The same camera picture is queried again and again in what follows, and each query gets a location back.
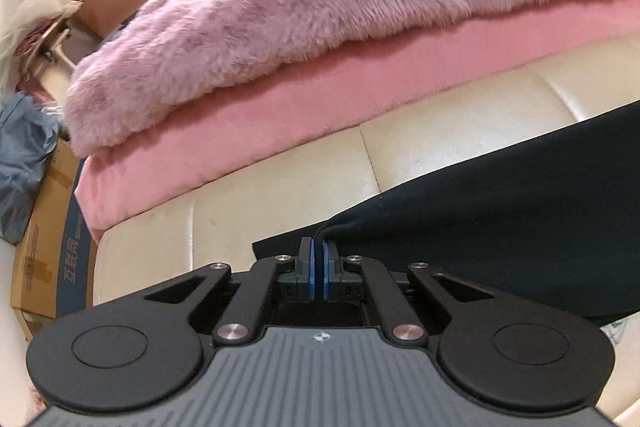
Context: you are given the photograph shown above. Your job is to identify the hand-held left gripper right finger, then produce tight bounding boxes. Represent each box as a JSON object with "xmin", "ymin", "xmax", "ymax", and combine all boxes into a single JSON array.
[{"xmin": 321, "ymin": 239, "xmax": 502, "ymax": 349}]

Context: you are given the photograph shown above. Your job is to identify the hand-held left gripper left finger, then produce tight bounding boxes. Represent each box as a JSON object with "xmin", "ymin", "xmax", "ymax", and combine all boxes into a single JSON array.
[{"xmin": 144, "ymin": 237, "xmax": 317, "ymax": 348}]

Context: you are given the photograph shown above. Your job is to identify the black pants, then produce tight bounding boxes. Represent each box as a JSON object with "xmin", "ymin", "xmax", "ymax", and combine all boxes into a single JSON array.
[{"xmin": 251, "ymin": 99, "xmax": 640, "ymax": 320}]

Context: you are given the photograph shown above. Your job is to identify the cream leather sofa cushion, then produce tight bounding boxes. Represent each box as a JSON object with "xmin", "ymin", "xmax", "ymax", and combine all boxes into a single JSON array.
[{"xmin": 92, "ymin": 34, "xmax": 640, "ymax": 427}]

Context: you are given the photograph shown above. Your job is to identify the pink bed sheet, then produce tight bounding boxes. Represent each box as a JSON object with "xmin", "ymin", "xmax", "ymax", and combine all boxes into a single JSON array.
[{"xmin": 74, "ymin": 0, "xmax": 640, "ymax": 243}]

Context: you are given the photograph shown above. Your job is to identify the fluffy pink blanket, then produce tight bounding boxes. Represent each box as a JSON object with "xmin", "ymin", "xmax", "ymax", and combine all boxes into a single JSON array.
[{"xmin": 64, "ymin": 0, "xmax": 640, "ymax": 158}]

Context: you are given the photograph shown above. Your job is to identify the printed cardboard box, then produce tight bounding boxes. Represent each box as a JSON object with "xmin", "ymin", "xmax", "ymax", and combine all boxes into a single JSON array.
[{"xmin": 10, "ymin": 137, "xmax": 99, "ymax": 323}]

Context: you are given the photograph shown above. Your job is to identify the blue cloth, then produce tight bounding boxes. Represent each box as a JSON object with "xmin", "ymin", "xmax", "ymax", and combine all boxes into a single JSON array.
[{"xmin": 0, "ymin": 92, "xmax": 62, "ymax": 246}]

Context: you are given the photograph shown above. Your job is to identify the white plastic bag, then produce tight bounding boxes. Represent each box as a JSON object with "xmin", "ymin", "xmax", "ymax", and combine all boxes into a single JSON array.
[{"xmin": 0, "ymin": 0, "xmax": 84, "ymax": 72}]

